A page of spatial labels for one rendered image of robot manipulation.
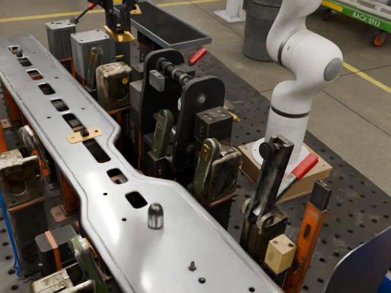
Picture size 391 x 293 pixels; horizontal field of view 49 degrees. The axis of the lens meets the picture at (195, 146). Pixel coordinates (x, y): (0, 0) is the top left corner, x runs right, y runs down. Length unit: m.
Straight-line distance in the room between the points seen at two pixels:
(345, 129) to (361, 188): 1.72
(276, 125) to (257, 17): 2.64
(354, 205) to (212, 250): 0.74
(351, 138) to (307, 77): 2.01
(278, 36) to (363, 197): 0.60
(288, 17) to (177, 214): 0.59
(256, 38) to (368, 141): 1.42
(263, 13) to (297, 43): 2.68
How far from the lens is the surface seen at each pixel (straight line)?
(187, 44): 1.17
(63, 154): 1.02
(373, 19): 4.79
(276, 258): 0.75
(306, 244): 0.74
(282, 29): 1.21
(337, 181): 1.52
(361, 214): 1.43
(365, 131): 3.27
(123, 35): 0.89
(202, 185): 0.91
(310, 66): 1.14
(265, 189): 0.76
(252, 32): 3.96
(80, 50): 1.32
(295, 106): 1.25
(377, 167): 2.93
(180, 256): 0.78
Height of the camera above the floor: 1.60
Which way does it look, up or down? 36 degrees down
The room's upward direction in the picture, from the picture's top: 4 degrees clockwise
